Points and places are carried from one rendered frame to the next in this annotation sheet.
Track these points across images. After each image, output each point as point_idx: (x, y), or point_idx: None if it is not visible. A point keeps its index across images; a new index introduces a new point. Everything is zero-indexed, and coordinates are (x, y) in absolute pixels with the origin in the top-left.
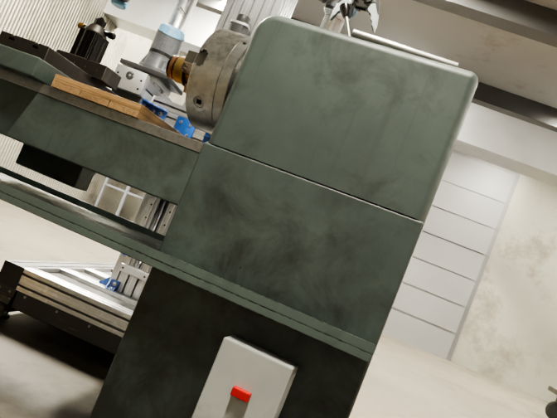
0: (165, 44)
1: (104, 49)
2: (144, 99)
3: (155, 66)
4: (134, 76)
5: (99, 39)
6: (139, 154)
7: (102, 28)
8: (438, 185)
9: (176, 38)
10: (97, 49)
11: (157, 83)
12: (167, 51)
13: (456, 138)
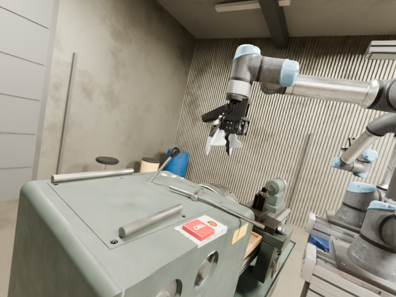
0: (346, 197)
1: (262, 202)
2: (316, 236)
3: (336, 214)
4: (307, 219)
5: (257, 197)
6: None
7: (260, 192)
8: (9, 279)
9: (353, 191)
10: (257, 202)
11: (331, 225)
12: (347, 202)
13: (14, 238)
